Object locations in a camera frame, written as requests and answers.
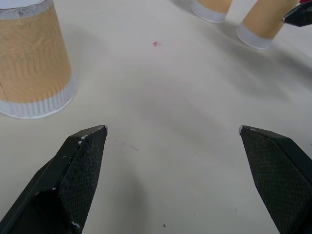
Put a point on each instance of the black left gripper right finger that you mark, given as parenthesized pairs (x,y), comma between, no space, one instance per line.
(278,175)

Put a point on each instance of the brown ribbed paper cup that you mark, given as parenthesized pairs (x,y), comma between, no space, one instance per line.
(31,63)
(214,8)
(262,24)

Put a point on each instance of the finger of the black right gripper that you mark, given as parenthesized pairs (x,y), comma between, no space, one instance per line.
(298,15)

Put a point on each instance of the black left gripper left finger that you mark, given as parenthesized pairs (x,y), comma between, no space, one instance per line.
(61,185)

